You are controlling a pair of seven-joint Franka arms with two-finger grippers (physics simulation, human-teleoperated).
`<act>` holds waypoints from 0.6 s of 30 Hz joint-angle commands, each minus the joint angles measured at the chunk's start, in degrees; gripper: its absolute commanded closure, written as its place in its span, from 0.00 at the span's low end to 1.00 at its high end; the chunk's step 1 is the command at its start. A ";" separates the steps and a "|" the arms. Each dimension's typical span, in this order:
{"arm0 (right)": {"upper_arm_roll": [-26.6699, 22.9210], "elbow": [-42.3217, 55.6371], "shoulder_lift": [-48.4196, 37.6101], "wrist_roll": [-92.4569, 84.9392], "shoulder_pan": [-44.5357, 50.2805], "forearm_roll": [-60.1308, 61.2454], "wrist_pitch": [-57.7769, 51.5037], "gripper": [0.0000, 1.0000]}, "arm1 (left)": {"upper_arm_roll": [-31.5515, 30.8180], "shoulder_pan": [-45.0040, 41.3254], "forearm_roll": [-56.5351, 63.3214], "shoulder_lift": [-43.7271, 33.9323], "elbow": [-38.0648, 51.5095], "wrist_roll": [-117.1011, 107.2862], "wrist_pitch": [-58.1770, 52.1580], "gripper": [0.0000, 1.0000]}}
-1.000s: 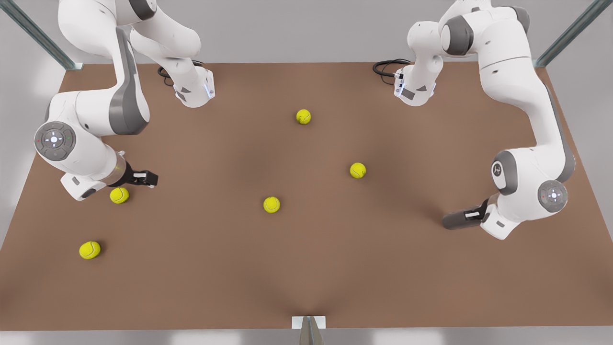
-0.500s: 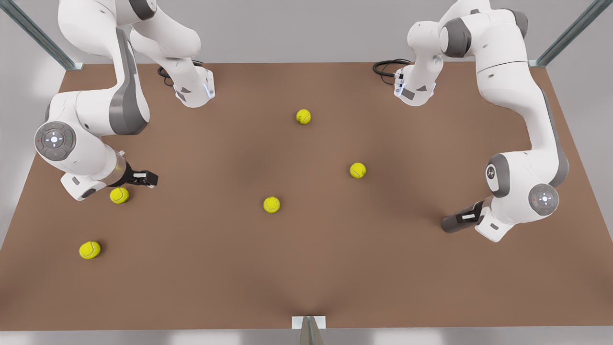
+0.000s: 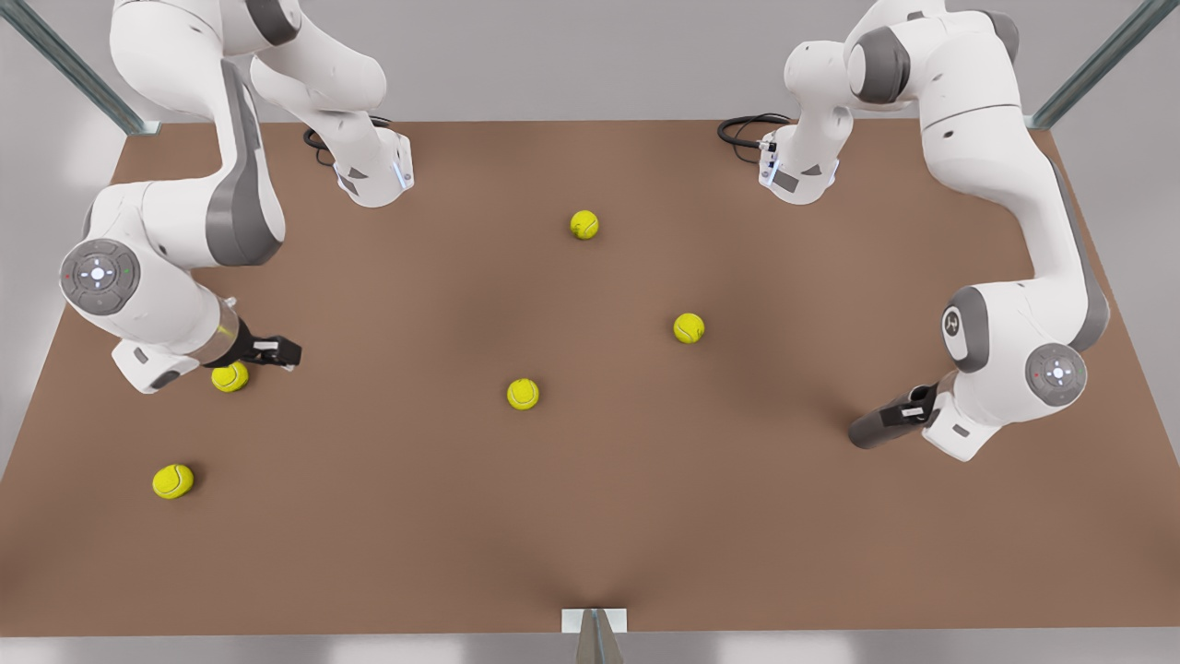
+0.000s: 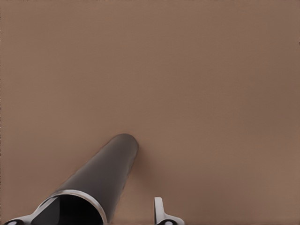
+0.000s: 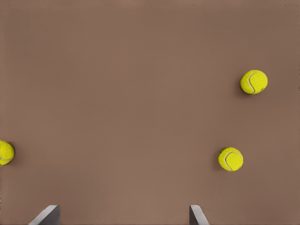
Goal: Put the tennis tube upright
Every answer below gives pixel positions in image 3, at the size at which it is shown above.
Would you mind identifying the black cable loop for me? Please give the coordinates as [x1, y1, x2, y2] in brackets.
[717, 113, 795, 166]
[303, 115, 394, 168]

